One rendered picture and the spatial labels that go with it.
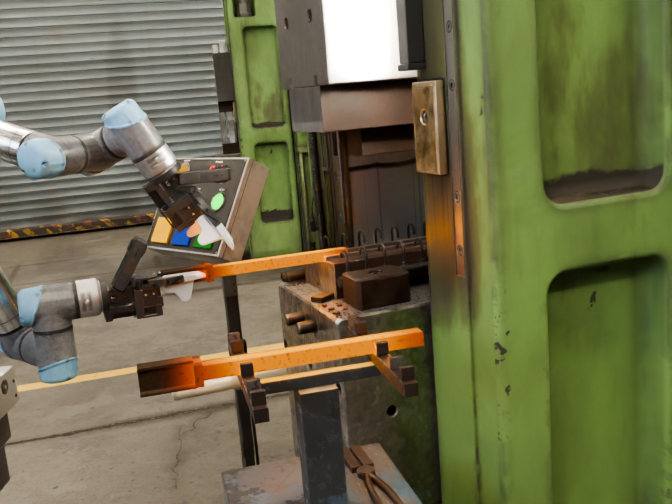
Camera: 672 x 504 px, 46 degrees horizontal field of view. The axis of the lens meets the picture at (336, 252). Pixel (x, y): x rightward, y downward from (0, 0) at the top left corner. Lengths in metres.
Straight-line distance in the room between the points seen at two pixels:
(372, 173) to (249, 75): 4.65
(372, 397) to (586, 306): 0.46
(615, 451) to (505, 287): 0.49
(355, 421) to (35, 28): 8.35
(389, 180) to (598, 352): 0.70
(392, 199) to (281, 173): 4.63
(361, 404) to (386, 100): 0.63
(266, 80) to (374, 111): 4.92
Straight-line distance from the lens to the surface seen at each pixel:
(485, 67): 1.35
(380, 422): 1.65
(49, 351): 1.63
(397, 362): 1.15
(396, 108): 1.70
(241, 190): 2.09
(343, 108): 1.65
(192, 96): 9.61
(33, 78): 9.60
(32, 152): 1.55
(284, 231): 6.61
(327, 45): 1.59
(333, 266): 1.68
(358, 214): 1.97
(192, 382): 1.20
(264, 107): 6.57
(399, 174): 2.01
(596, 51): 1.55
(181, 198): 1.62
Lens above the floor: 1.35
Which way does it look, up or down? 11 degrees down
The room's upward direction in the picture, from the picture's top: 5 degrees counter-clockwise
